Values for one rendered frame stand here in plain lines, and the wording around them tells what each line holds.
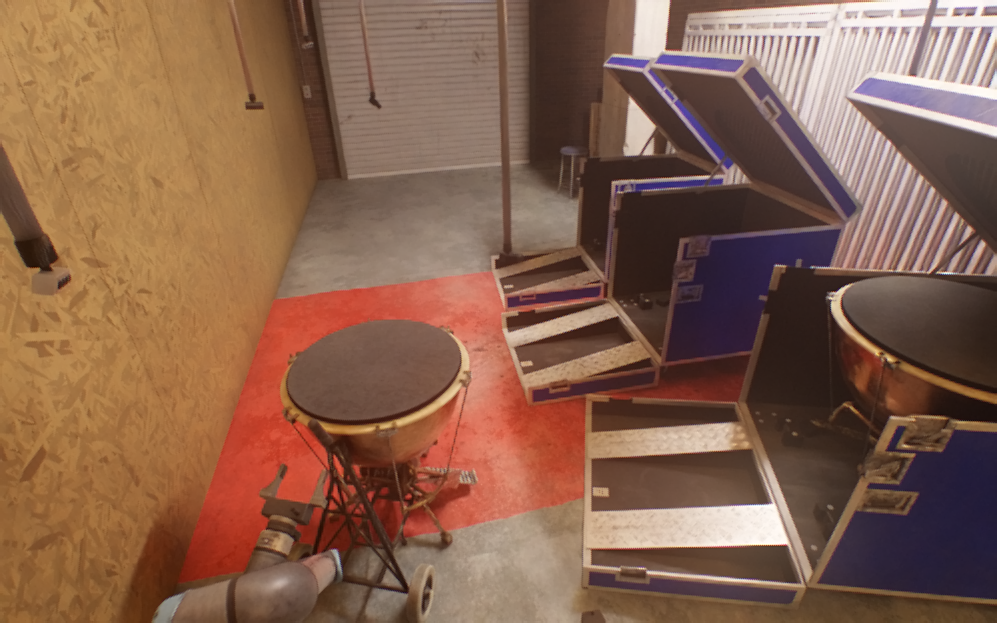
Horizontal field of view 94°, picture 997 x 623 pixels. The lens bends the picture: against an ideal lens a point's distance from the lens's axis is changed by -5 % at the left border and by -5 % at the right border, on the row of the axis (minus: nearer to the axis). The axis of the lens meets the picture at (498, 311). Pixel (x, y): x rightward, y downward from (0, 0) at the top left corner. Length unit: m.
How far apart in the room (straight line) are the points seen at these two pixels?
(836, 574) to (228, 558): 2.37
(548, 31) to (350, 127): 3.34
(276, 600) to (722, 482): 2.07
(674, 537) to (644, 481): 0.36
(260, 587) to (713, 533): 1.75
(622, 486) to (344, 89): 6.84
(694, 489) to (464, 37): 6.95
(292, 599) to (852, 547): 1.72
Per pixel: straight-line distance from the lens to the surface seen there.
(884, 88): 2.24
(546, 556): 2.28
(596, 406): 2.83
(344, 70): 8.03
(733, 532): 2.33
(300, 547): 2.22
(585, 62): 8.78
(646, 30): 5.40
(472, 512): 2.41
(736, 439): 2.68
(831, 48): 4.74
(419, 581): 2.01
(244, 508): 2.73
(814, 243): 3.18
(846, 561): 2.16
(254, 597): 1.05
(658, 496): 2.51
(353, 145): 8.15
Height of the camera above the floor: 1.89
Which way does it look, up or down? 29 degrees down
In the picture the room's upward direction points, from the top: 2 degrees counter-clockwise
